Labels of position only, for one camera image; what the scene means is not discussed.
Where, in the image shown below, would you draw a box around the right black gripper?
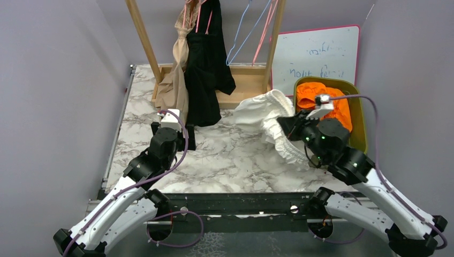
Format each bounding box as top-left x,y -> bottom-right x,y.
279,108 -> 330,163

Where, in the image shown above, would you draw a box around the white shorts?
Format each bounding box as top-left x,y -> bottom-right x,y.
233,89 -> 308,164

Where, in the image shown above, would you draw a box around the orange shorts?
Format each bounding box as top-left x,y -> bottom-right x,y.
296,82 -> 353,132

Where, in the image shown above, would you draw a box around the black shorts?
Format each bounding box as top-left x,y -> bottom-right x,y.
184,0 -> 237,127

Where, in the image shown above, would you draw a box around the olive green plastic bin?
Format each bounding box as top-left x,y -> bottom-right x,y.
293,77 -> 368,154

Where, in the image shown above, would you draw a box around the pink framed whiteboard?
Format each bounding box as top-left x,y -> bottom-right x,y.
270,25 -> 360,96

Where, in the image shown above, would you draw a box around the pink wire hanger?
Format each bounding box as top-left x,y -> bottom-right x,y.
251,0 -> 279,66

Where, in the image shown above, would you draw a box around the blue wire hanger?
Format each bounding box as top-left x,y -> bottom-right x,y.
225,1 -> 271,66

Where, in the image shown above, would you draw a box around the pink hanger of black shorts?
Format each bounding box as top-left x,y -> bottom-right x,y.
195,1 -> 213,34

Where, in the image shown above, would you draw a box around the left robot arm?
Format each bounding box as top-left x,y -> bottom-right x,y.
53,123 -> 190,256

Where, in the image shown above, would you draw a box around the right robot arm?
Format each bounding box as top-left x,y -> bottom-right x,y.
277,111 -> 448,256

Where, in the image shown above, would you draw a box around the beige shorts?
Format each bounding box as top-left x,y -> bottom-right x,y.
155,1 -> 200,122

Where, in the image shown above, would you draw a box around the wooden clothes rack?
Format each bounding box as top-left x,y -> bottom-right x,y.
126,0 -> 286,109

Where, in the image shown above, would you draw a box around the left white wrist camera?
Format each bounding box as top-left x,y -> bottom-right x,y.
158,110 -> 182,132

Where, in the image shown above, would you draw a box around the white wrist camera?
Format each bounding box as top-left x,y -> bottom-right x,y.
306,94 -> 334,120
158,110 -> 182,132

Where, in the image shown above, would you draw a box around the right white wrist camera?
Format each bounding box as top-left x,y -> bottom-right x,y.
306,94 -> 334,120

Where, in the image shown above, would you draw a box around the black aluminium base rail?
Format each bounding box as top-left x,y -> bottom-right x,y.
85,191 -> 398,235

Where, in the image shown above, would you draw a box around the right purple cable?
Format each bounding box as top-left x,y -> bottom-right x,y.
331,94 -> 448,251

